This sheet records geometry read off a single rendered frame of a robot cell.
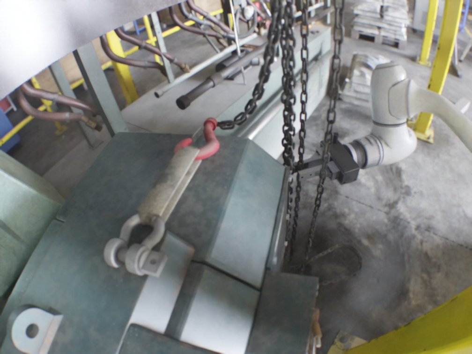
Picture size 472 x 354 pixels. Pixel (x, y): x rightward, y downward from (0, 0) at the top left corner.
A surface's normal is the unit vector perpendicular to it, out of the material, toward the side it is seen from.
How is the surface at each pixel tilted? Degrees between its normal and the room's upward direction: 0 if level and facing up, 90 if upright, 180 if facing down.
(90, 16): 90
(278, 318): 0
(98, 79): 90
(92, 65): 90
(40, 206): 90
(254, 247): 45
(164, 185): 7
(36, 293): 0
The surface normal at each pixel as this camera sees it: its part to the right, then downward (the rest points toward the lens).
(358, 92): -0.52, 0.33
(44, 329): 0.96, 0.11
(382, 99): -0.77, 0.40
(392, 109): -0.57, 0.52
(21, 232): 0.82, 0.35
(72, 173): -0.12, -0.68
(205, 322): 0.59, -0.40
